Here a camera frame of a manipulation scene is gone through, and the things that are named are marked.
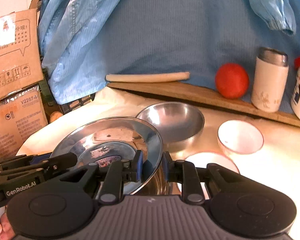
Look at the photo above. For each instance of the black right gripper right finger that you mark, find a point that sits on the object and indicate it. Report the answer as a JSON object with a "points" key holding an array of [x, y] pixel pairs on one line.
{"points": [[190, 177]]}

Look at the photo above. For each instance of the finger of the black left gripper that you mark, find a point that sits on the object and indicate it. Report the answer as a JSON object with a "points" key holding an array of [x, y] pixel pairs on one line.
{"points": [[24, 163]]}

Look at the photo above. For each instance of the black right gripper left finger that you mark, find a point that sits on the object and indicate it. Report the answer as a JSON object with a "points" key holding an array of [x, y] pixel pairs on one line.
{"points": [[106, 183]]}

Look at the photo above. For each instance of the white red-rimmed bowl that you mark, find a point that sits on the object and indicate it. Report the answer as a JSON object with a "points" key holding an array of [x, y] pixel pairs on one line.
{"points": [[203, 158], [239, 137]]}

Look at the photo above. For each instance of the stainless steel bowl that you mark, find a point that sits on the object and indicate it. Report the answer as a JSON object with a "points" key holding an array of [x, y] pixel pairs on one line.
{"points": [[179, 124]]}

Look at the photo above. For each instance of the left hand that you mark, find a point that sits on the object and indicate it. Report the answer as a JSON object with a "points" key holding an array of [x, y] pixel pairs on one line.
{"points": [[6, 231]]}

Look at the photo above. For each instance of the lower cardboard box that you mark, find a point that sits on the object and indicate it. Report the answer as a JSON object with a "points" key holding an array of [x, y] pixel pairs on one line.
{"points": [[21, 115]]}

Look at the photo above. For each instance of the cardboard box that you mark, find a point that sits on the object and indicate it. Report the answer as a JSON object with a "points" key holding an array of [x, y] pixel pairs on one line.
{"points": [[21, 115], [20, 64]]}

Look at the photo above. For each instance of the orange wooden object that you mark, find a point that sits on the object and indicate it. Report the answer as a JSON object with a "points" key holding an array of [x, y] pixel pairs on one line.
{"points": [[55, 115]]}

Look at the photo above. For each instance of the black plastic crate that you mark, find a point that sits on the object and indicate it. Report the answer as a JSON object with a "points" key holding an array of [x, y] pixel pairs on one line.
{"points": [[71, 106]]}

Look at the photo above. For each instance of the wooden board shelf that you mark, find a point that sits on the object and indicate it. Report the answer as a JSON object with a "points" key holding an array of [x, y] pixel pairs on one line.
{"points": [[205, 96]]}

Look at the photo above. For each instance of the cream table cloth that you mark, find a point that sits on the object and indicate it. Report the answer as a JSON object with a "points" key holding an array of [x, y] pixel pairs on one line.
{"points": [[276, 165]]}

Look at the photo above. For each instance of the wooden rolling pin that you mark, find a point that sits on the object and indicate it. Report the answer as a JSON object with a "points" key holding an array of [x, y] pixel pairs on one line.
{"points": [[148, 78]]}

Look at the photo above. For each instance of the upper cardboard box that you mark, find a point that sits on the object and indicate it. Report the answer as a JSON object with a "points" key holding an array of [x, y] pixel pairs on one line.
{"points": [[20, 64]]}

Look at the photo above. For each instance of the red tomato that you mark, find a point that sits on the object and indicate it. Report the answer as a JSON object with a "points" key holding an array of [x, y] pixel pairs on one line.
{"points": [[231, 81]]}

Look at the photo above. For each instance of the white thermos cup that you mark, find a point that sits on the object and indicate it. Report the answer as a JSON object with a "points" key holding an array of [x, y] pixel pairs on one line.
{"points": [[271, 72]]}

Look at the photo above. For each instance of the blue coat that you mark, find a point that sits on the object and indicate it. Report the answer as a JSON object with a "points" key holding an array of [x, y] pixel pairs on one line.
{"points": [[82, 41]]}

